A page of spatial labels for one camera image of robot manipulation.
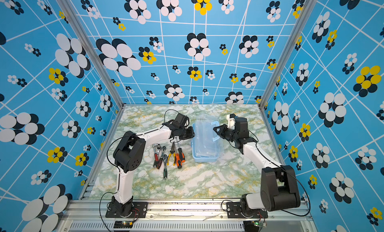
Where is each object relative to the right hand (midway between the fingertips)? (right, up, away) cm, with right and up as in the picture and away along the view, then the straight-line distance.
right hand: (215, 128), depth 86 cm
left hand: (-11, -5, +10) cm, 15 cm away
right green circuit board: (+16, -45, -17) cm, 50 cm away
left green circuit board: (-47, -46, -14) cm, 67 cm away
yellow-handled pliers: (-26, -15, +8) cm, 31 cm away
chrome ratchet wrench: (-29, -26, -2) cm, 39 cm away
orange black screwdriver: (-21, -19, +4) cm, 28 cm away
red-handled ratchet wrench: (-36, -13, +8) cm, 39 cm away
